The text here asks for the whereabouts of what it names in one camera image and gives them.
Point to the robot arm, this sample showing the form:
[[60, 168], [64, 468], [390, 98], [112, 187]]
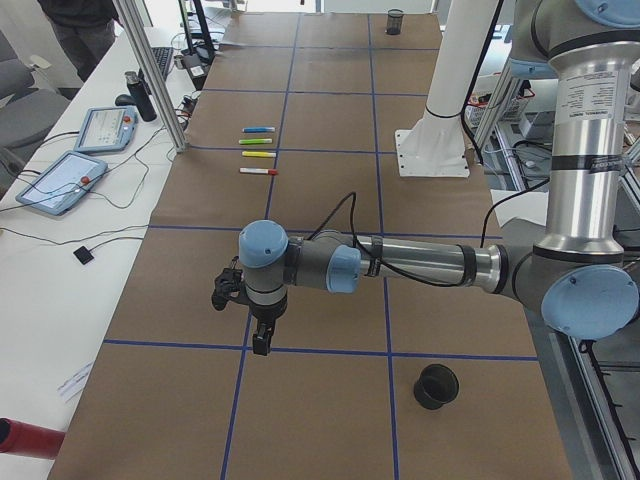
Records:
[[572, 273]]

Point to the small black square device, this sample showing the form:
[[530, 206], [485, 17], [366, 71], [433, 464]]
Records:
[[83, 255]]

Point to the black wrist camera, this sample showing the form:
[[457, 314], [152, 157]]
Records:
[[229, 286]]

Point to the person in dark clothes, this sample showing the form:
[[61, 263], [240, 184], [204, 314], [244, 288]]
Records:
[[85, 30]]

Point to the aluminium frame post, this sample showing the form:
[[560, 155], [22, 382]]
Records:
[[133, 25]]

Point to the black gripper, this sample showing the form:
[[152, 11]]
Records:
[[266, 314]]

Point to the blue highlighter marker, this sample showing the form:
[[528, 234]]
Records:
[[258, 129]]

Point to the grey office chair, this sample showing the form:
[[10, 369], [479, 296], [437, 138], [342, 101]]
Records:
[[27, 116]]

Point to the teach pendant tablet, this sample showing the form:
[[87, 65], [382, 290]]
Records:
[[63, 184], [106, 129]]

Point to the far teach pendant tablet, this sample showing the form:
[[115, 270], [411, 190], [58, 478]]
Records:
[[106, 129]]

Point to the black keyboard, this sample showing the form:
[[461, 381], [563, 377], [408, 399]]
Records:
[[164, 59]]

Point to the white paper label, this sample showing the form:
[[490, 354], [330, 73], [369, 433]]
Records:
[[76, 383]]

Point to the black mesh pen cup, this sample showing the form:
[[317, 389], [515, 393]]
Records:
[[394, 21], [436, 386]]

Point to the near teach pendant tablet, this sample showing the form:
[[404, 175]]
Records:
[[63, 184]]

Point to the red capped white marker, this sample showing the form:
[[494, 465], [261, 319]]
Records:
[[258, 171]]

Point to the red cylinder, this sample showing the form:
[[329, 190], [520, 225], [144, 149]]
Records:
[[24, 439]]

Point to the green highlighter marker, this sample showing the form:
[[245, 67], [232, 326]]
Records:
[[255, 141]]

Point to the far black mesh pen cup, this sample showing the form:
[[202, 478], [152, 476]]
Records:
[[394, 21]]

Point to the near black mesh pen cup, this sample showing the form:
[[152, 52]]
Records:
[[436, 386]]

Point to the white camera stand column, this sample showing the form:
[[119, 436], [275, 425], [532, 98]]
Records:
[[434, 147]]

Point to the black water bottle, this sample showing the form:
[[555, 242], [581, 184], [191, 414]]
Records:
[[140, 96]]

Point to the yellow highlighter marker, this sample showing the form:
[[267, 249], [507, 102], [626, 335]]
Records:
[[258, 154]]

